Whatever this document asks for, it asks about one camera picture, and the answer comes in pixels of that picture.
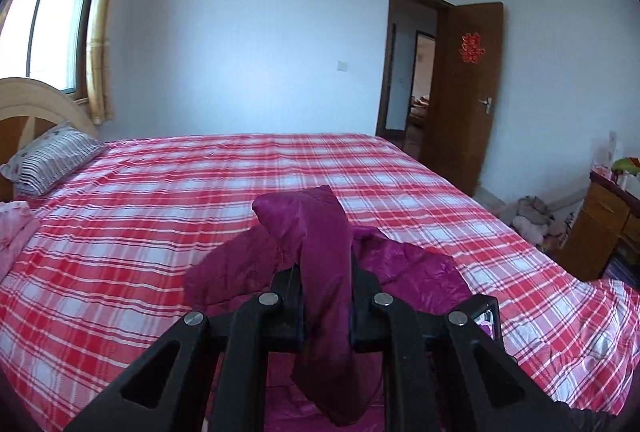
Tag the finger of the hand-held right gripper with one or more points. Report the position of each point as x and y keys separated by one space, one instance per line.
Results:
x=495 y=322

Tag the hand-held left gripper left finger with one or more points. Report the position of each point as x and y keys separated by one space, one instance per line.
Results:
x=287 y=307

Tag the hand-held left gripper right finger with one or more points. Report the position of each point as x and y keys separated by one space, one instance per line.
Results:
x=365 y=307

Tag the magenta padded jacket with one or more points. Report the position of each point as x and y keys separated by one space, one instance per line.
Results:
x=320 y=237

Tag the pile of clothes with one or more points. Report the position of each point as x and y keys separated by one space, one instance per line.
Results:
x=532 y=217

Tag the wooden desk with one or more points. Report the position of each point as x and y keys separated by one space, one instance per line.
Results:
x=600 y=222

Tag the bed with red plaid sheet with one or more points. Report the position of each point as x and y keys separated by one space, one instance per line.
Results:
x=150 y=212

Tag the brown wooden door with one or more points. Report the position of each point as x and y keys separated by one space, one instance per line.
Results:
x=465 y=136

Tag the green and red toy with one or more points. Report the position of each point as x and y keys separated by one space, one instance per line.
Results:
x=627 y=164

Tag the white card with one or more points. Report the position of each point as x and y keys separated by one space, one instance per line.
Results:
x=611 y=146

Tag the red paper door decoration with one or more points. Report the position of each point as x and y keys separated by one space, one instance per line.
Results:
x=471 y=46

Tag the striped pillow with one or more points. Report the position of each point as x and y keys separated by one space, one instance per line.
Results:
x=50 y=156

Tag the pink blanket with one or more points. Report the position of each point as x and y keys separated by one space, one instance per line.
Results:
x=12 y=232

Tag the golden curtain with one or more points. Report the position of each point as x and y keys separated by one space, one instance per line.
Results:
x=102 y=36

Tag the wooden headboard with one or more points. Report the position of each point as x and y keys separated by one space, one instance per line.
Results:
x=30 y=101

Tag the window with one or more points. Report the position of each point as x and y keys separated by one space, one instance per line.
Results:
x=55 y=11

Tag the white light switch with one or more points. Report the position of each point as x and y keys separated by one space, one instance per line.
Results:
x=342 y=65

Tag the dark wooden door frame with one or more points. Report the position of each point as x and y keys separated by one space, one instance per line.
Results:
x=385 y=61

